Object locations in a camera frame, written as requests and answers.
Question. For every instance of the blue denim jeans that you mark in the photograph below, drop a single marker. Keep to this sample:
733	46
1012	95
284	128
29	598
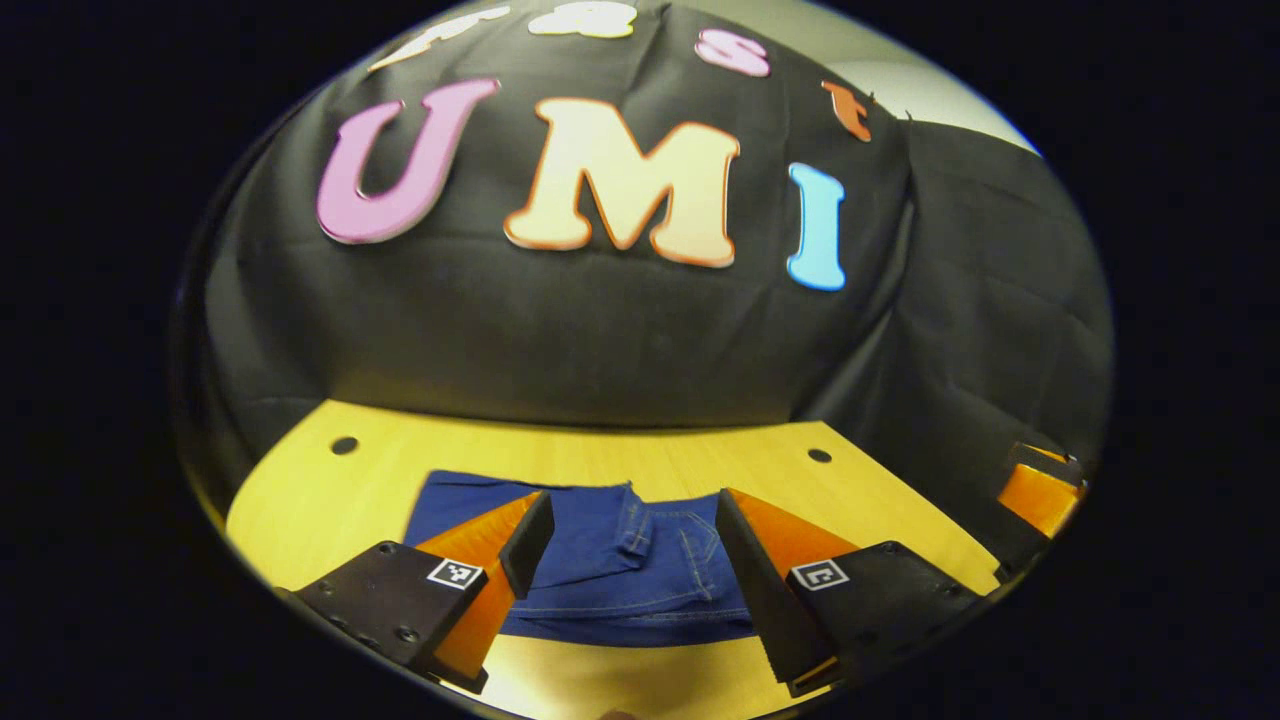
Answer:
620	560

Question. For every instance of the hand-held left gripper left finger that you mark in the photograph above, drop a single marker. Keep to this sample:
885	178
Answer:
527	545

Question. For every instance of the black backdrop cloth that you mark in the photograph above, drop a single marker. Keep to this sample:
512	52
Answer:
600	340

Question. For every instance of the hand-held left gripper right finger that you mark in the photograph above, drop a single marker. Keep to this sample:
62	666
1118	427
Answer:
750	580

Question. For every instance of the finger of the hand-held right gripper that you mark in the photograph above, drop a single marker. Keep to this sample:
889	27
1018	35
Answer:
1040	500

